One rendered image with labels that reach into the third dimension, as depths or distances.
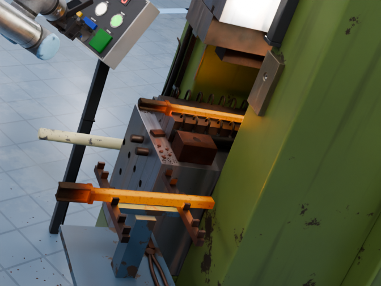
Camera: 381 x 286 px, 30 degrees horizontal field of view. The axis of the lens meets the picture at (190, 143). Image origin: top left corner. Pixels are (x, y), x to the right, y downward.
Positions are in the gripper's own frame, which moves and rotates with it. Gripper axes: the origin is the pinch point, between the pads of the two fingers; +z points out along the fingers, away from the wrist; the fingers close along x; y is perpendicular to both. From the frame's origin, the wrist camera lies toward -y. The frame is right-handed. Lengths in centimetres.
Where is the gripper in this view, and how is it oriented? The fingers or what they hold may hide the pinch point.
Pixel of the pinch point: (93, 32)
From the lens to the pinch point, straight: 264.4
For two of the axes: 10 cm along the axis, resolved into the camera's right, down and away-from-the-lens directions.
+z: 4.5, 3.3, 8.3
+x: 6.4, 5.4, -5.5
